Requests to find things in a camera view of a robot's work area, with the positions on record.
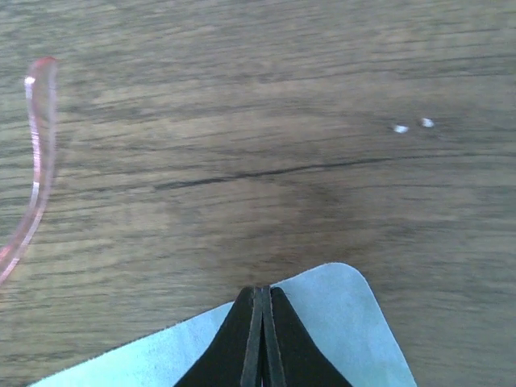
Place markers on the red transparent sunglasses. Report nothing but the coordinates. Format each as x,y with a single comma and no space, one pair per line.
40,91

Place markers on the light blue cleaning cloth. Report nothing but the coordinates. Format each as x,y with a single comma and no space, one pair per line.
334,303

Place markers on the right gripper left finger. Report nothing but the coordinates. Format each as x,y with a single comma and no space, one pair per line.
233,357

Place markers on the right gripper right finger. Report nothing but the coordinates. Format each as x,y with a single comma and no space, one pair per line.
291,357

